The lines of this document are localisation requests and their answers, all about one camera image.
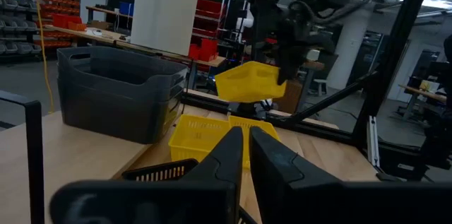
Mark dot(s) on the red storage bin stack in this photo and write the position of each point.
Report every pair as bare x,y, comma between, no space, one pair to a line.
208,49

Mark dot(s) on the brown cardboard box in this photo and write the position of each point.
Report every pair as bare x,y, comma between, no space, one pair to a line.
291,100

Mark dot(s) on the white aluminium bracket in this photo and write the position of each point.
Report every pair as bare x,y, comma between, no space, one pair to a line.
373,142

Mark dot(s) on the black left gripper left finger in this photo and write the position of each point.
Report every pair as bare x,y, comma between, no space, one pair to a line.
159,203

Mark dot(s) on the blue storage bin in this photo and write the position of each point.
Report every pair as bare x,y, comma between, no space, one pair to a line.
126,8

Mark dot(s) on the red bin shelving rack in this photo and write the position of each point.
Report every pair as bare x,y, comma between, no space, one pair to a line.
208,8

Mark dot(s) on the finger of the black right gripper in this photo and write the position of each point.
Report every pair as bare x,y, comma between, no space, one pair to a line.
301,59
285,68

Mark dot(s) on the small wooden desk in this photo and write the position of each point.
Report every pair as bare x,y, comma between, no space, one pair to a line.
314,65

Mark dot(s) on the parts rack with grey bins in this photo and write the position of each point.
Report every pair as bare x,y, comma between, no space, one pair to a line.
17,5

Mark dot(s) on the yellow slotted plastic basket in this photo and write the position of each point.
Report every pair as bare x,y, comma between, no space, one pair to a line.
194,135
263,124
247,82

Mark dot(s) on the black slotted plastic basket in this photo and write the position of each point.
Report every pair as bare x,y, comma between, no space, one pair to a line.
245,218
141,176

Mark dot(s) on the white stool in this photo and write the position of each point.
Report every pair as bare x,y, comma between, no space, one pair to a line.
319,82

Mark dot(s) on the white shade table lamp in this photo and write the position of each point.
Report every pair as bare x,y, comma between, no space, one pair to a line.
166,5

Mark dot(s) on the long wooden workbench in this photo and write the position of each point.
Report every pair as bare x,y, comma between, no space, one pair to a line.
106,36

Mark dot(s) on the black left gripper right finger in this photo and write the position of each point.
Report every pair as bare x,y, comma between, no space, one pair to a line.
318,203

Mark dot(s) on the white building column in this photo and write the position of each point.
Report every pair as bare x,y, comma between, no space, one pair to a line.
347,61

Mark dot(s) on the orange storage bins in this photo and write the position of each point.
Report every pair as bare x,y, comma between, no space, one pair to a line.
63,20

